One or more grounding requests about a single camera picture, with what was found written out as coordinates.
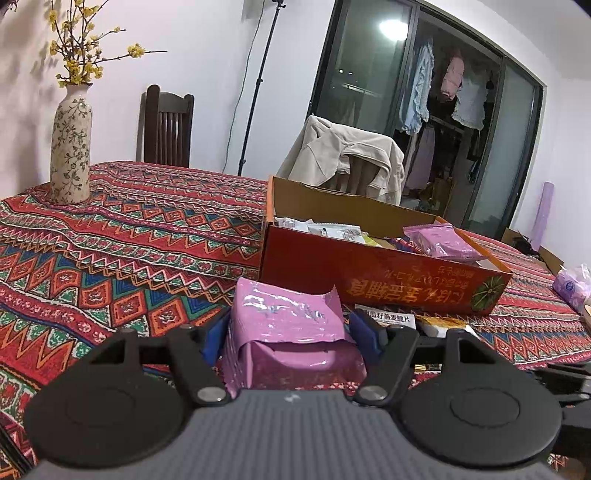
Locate floral ceramic vase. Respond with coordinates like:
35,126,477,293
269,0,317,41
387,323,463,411
48,83,93,205

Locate pink snack packet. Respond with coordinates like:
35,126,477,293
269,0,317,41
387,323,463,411
403,223,490,264

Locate pink hanging garment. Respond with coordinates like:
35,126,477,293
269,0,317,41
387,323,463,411
440,52,465,103

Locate black lamp cable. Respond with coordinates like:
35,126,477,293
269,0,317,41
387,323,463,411
225,0,262,174

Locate cracker snack packet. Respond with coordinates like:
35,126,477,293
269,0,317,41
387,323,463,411
355,304,417,331
418,316,479,342

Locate sliding glass door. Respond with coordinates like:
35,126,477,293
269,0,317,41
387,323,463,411
306,0,546,241

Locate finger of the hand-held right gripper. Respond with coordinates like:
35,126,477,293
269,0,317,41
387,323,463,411
531,364,591,407

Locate purple tissue pack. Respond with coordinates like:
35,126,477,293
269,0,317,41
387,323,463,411
552,263,591,315

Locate orange red cardboard box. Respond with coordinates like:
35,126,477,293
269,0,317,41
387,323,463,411
259,175,513,317

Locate beige jacket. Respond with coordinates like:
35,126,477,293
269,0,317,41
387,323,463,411
276,115,406,206

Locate dark wooden chair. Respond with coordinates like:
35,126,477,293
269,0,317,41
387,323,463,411
143,84,195,168

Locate white hanging garment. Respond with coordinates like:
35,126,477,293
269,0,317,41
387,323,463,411
451,73,491,131

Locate yellow flower sprigs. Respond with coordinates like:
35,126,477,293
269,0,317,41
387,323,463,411
48,0,170,88

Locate brown cardboard box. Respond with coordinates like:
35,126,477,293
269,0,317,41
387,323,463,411
501,228,565,274

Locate pale hanging pants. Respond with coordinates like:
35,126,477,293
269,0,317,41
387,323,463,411
405,124,437,191

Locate light blue hanging shirt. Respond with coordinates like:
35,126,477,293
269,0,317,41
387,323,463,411
398,39,435,136

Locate mauve snack packet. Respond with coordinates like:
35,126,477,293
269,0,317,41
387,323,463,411
219,277,368,400

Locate purple rolled mat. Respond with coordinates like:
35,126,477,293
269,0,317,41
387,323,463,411
528,182,555,246

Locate black light stand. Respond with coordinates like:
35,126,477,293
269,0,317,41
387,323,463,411
237,0,288,177

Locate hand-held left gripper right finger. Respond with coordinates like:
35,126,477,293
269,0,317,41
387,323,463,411
349,310,499,409

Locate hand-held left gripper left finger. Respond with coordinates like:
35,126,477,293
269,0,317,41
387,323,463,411
85,309,232,409

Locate light wooden chair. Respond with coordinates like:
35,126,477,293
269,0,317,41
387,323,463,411
323,156,385,200

